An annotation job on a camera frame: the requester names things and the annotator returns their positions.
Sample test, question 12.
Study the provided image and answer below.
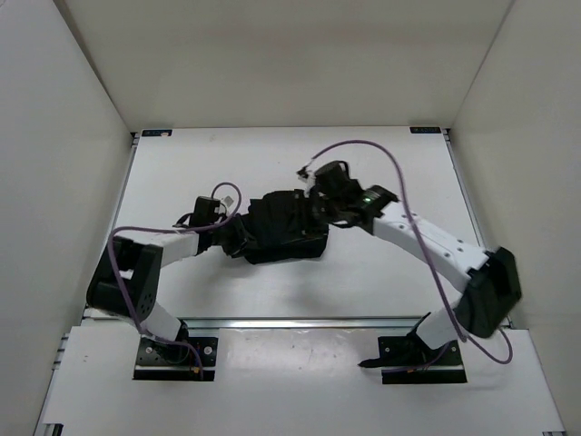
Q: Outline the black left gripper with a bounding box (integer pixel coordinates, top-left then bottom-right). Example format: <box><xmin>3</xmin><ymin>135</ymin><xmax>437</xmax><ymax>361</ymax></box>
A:
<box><xmin>210</xmin><ymin>212</ymin><xmax>265</xmax><ymax>258</ymax></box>

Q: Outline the black pleated skirt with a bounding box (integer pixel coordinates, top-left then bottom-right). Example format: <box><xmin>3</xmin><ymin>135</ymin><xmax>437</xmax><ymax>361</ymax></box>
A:
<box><xmin>242</xmin><ymin>190</ymin><xmax>329</xmax><ymax>264</ymax></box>

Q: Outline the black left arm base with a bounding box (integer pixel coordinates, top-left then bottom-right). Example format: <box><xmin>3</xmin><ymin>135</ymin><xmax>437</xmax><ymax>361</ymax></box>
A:
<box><xmin>133</xmin><ymin>336</ymin><xmax>219</xmax><ymax>382</ymax></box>

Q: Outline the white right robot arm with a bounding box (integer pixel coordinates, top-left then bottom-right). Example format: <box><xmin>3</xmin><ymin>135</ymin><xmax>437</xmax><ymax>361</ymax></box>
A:
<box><xmin>298</xmin><ymin>161</ymin><xmax>522</xmax><ymax>364</ymax></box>

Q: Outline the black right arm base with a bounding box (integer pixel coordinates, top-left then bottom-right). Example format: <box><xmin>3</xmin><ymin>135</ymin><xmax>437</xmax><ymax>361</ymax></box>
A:
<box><xmin>358</xmin><ymin>334</ymin><xmax>468</xmax><ymax>385</ymax></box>

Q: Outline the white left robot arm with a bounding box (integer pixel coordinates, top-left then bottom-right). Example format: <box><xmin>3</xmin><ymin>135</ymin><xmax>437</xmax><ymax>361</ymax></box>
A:
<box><xmin>86</xmin><ymin>196</ymin><xmax>242</xmax><ymax>362</ymax></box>

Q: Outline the blue right corner label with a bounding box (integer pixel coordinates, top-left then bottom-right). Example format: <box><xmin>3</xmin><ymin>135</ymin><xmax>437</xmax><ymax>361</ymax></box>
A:
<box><xmin>409</xmin><ymin>126</ymin><xmax>441</xmax><ymax>134</ymax></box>

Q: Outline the blue corner label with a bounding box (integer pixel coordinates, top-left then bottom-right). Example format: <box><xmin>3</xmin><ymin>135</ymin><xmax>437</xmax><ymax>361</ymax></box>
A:
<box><xmin>141</xmin><ymin>129</ymin><xmax>172</xmax><ymax>137</ymax></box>
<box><xmin>409</xmin><ymin>126</ymin><xmax>441</xmax><ymax>134</ymax></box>

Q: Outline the blue left corner label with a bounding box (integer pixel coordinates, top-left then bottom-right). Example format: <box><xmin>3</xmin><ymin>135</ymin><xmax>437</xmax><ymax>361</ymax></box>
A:
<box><xmin>141</xmin><ymin>129</ymin><xmax>172</xmax><ymax>137</ymax></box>

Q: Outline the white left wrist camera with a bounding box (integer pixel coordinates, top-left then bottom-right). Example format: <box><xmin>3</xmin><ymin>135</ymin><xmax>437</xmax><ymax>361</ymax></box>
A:
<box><xmin>219</xmin><ymin>195</ymin><xmax>236</xmax><ymax>215</ymax></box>

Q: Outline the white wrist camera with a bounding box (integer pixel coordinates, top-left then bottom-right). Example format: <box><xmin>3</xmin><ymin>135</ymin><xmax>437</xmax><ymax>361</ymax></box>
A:
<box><xmin>219</xmin><ymin>195</ymin><xmax>236</xmax><ymax>215</ymax></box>
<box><xmin>297</xmin><ymin>164</ymin><xmax>316</xmax><ymax>198</ymax></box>

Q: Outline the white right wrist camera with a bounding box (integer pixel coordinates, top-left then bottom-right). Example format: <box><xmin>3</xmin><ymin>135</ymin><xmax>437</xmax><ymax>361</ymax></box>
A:
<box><xmin>297</xmin><ymin>164</ymin><xmax>316</xmax><ymax>198</ymax></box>

